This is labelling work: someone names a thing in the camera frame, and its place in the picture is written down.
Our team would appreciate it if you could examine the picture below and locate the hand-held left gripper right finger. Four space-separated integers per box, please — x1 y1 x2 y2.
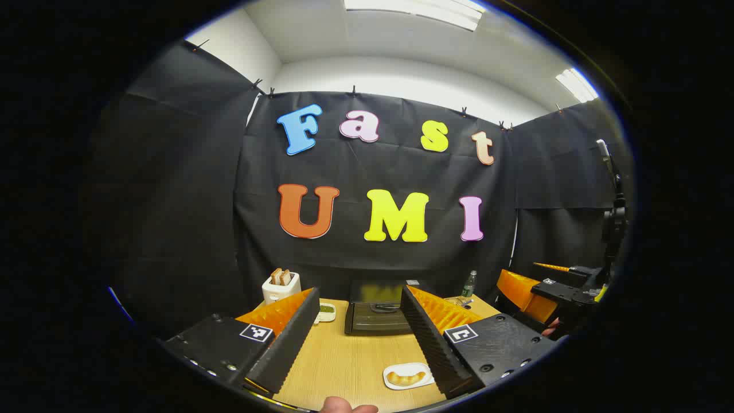
400 285 560 400

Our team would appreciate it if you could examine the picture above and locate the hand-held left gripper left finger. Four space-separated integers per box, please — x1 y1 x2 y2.
163 287 321 396

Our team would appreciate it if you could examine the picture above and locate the black electric oven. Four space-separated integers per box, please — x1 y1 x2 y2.
344 279 428 336

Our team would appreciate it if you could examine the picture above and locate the white oval plate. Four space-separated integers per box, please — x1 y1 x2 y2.
382 363 435 391

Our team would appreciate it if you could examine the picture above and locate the white toaster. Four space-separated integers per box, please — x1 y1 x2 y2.
262 272 302 306

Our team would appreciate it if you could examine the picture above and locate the small ceiling light panel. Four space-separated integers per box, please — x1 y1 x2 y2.
555 68 600 104

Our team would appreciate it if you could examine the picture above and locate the black backdrop cloth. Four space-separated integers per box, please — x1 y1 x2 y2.
86 40 634 339

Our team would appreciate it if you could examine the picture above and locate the long ceiling light panel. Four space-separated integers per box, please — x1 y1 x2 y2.
343 0 487 32

